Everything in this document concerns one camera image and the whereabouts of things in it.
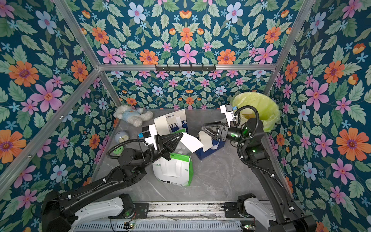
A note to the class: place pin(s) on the green white bag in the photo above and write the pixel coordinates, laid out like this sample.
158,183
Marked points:
177,171
172,142

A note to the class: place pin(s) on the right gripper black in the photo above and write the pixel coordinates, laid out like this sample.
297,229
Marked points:
221,132

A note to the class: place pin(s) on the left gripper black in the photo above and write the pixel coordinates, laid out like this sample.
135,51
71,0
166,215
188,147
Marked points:
160,147

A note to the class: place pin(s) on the front green white bag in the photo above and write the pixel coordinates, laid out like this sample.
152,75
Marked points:
177,171

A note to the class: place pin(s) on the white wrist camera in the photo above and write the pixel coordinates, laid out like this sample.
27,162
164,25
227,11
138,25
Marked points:
150,135
228,111

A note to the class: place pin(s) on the rear blue white bag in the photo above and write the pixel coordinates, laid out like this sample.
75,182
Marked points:
177,120

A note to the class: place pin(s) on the blue white bag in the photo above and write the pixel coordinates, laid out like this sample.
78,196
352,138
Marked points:
217,145
177,120

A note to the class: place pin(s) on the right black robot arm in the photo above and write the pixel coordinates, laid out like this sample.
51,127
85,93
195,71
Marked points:
252,153

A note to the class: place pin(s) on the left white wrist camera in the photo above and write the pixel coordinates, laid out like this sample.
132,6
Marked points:
150,135

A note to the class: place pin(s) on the bag white receipt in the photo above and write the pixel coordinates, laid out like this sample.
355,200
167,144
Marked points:
206,141
162,125
191,142

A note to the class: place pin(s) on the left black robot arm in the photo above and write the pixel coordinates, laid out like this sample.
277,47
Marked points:
63,211

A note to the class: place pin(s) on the middle green white bag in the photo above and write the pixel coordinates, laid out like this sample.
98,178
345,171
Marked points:
172,142

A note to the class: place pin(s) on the white trash bin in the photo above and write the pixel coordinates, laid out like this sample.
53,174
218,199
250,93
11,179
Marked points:
255,113

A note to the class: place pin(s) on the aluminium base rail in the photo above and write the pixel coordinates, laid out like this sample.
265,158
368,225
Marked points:
188,210

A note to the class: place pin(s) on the white blue plush bear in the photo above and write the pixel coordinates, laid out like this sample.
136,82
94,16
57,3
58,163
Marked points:
135,117

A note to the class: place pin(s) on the yellow-green bin liner bag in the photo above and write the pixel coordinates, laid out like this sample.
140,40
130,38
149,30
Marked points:
268,110

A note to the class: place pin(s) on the right blue white bag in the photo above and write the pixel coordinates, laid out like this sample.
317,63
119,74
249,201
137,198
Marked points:
217,145

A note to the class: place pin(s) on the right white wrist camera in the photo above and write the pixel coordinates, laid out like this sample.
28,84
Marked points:
228,111

